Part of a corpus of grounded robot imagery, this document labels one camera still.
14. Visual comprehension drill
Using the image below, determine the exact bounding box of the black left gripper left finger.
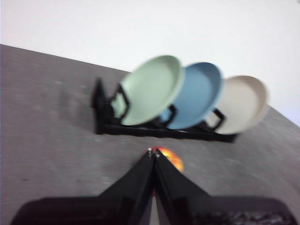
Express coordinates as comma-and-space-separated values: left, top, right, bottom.
10, 149, 157, 225

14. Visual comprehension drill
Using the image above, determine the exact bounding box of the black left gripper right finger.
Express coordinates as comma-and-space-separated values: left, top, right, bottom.
153, 151, 298, 225

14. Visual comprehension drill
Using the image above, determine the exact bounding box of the red yellow apple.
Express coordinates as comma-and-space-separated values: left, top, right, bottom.
152, 146, 184, 173

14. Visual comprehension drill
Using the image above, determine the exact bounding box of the green plate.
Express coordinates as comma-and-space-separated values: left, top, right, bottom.
119, 55, 185, 126

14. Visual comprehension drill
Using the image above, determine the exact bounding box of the black plate rack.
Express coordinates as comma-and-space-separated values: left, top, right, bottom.
90, 77, 237, 143

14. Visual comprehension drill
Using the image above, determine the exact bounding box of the blue plate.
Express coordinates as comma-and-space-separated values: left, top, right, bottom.
160, 62, 223, 129

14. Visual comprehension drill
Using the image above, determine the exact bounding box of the beige plate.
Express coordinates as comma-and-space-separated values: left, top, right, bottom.
205, 75, 269, 135

